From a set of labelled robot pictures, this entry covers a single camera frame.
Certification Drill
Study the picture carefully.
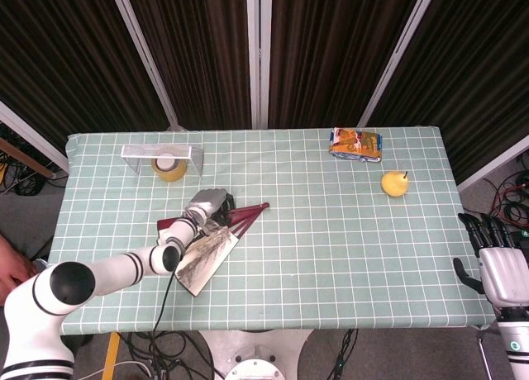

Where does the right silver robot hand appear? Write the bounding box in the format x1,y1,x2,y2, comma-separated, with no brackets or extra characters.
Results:
452,212,529,311

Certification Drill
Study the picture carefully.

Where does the bare person hand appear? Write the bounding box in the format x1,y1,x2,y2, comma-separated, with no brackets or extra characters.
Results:
0,235,37,305

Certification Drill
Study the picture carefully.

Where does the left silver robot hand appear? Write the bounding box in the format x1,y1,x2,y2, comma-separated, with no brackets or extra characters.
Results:
184,188,237,227

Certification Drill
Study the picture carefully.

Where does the painted paper folding fan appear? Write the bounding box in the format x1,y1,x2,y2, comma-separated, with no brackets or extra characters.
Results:
156,201,272,297

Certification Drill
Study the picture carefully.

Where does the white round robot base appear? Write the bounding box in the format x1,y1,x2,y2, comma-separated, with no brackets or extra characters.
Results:
198,329,315,380

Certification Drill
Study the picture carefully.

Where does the yellow tape roll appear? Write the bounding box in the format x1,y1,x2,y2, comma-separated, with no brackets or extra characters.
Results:
150,153,188,183

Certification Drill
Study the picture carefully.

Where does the clear acrylic stand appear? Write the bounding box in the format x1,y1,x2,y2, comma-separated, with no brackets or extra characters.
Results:
121,144,206,177

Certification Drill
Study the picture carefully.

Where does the white metal table leg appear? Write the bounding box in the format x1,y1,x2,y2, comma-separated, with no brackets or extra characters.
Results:
474,324,503,379

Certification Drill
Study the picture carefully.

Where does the brown wooden bar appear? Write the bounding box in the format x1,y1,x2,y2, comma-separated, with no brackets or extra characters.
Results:
0,138,55,179

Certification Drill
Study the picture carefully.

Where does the green checkered tablecloth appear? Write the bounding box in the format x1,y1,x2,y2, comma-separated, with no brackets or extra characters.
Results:
47,126,495,338

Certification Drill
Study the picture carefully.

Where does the yellow floor tape strip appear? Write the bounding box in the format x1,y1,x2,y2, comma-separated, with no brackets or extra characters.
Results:
101,332,122,380

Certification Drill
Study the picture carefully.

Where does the yellow pear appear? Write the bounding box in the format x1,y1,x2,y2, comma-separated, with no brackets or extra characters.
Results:
380,170,411,198

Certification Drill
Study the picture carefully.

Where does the dark corrugated partition panel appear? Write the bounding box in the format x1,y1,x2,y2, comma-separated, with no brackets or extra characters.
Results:
122,0,260,130
259,0,431,129
0,0,185,174
359,0,529,191

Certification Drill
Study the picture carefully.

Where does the orange snack packet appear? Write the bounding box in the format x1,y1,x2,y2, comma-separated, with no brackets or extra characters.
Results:
328,126,384,164

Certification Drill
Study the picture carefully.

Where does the tangled floor cable bundle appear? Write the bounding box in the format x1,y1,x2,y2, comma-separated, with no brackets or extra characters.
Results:
481,156,529,232
0,123,69,197

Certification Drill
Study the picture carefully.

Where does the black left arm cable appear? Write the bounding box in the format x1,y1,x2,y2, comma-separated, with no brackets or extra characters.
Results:
151,270,177,340

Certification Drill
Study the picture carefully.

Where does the white floor cable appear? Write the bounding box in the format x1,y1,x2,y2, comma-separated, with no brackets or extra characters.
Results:
78,359,154,380

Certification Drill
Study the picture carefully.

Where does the black floor cable bundle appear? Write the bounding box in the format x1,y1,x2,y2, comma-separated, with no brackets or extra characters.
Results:
119,330,220,380
326,328,360,380

